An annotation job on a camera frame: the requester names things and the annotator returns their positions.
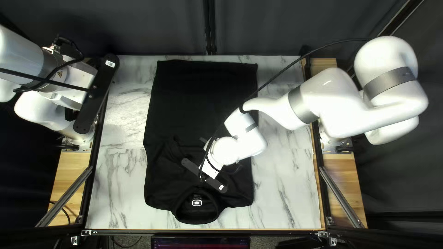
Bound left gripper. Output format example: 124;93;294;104
52;63;98;110

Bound black frame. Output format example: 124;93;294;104
35;0;424;247

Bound black t-shirt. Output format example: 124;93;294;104
143;59;259;225

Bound thin black cable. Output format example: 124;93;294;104
48;200;71;225

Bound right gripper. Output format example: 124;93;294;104
199;161;223;180

